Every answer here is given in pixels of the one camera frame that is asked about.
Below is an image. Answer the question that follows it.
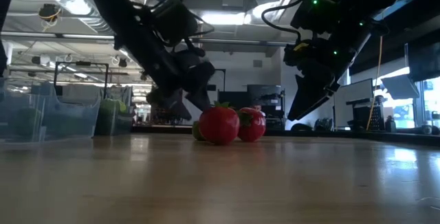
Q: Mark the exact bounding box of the red toy tomato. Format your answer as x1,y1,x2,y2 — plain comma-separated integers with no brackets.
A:
236,107,267,143
198,100,241,146

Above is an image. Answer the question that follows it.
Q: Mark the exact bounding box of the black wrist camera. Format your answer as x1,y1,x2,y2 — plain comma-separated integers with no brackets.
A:
151,0,200,48
290,0,340,34

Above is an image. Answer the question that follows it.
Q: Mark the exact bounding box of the black equipment rack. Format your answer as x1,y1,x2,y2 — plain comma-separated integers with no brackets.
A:
247,85,286,131

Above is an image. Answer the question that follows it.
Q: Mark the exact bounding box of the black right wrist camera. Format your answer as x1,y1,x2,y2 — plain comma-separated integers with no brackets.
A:
290,0,340,34

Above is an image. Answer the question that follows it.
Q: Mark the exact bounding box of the green toy lime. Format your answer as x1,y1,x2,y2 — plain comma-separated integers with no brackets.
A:
191,120,206,142

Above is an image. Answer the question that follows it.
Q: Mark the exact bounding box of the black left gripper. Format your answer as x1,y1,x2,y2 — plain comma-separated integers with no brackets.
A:
159,47,217,122

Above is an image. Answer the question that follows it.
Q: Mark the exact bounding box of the clear plastic bin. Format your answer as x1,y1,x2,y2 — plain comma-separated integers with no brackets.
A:
0,76,102,143

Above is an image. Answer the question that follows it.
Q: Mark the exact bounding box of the ceiling cable reel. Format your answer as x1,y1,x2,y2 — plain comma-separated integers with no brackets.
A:
38,3,63,24

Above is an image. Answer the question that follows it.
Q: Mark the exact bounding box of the grey plastic bin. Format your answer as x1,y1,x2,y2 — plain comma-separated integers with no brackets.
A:
94,85,135,137

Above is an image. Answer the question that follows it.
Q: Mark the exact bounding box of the silver ventilation duct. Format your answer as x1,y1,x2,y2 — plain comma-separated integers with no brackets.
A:
20,0,114,36

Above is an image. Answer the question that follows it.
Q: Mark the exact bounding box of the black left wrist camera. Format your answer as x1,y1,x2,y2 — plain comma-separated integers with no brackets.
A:
151,0,200,48

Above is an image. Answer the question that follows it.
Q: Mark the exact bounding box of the yellow cable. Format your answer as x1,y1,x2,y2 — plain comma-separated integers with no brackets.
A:
365,36,384,131

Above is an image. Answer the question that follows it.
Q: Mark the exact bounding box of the black desktop computer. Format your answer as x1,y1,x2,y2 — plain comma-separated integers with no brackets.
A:
346,98,386,131

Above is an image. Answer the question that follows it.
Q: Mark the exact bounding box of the black tubular stand frame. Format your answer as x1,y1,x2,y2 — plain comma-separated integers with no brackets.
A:
53,61,110,98

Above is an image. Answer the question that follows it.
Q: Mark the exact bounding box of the computer monitor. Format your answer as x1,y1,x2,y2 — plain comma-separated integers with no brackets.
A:
380,74,420,100
335,78,375,105

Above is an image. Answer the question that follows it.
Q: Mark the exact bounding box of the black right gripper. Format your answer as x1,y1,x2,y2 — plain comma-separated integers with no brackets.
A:
283,33,365,122

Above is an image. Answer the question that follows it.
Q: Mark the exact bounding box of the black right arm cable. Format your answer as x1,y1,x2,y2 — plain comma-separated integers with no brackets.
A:
260,0,303,43

